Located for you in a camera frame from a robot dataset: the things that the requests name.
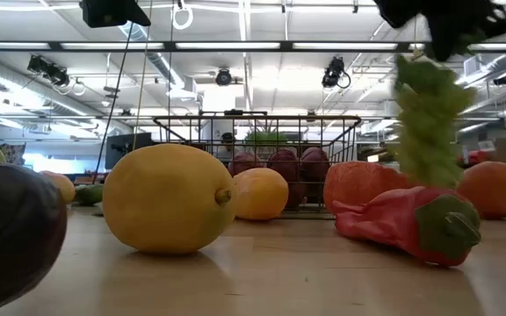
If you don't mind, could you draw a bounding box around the yellow lemon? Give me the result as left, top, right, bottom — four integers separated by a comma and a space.
102, 143, 238, 256

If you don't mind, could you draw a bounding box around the potted green succulent plant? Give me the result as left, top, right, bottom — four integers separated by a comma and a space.
242, 129, 300, 159

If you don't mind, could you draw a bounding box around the round black overhead camera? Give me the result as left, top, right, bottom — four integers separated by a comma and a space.
214, 68, 234, 87

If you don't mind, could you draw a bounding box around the yellow oblong mango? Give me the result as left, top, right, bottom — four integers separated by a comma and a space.
231, 167, 290, 221

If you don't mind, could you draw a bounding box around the thin tan hanging rope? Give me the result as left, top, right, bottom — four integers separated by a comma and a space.
132, 0, 155, 150

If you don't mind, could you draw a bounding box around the orange-yellow peach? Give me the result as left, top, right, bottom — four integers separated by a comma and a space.
40, 169, 77, 205

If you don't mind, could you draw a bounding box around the green cucumber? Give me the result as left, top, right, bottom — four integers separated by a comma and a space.
75, 183, 105, 207

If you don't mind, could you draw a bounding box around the wire produce basket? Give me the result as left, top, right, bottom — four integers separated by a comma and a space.
152, 111, 363, 219

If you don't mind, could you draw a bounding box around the green leafy lettuce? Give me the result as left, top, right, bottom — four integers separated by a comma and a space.
391, 54, 478, 190

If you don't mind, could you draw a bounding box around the black camera with cable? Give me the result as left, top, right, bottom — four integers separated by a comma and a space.
321, 55, 351, 90

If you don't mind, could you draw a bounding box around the black overhead light bar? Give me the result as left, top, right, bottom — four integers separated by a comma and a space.
0, 40, 506, 53

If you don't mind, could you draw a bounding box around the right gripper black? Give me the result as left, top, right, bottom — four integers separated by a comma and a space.
373, 0, 506, 63

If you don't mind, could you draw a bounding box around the long red pepper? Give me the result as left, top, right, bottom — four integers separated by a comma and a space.
335, 185, 482, 268

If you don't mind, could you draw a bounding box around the thin black hanging cable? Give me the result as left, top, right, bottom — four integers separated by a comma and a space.
92, 24, 134, 182

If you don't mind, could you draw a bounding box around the white cable loop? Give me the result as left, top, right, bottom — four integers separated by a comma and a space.
171, 3, 195, 32

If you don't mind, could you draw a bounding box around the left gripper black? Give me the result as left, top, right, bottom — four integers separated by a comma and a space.
80, 0, 152, 29

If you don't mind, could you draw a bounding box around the round orange fruit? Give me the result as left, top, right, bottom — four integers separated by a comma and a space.
456, 161, 506, 219

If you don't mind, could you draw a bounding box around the orange-red mini pumpkin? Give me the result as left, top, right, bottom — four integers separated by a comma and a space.
322, 161, 412, 216

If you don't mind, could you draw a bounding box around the black computer monitor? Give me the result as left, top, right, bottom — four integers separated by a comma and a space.
105, 132, 155, 171

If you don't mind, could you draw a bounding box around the dark purple eggplant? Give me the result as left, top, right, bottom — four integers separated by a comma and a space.
0, 162, 69, 315

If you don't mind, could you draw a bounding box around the black ceiling spotlight cluster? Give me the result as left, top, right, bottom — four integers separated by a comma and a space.
26, 54, 72, 88

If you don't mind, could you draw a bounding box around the floral patterned cushion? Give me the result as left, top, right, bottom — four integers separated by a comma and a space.
0, 142, 28, 167

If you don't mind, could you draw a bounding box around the person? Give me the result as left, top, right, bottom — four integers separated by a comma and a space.
217, 131, 236, 163

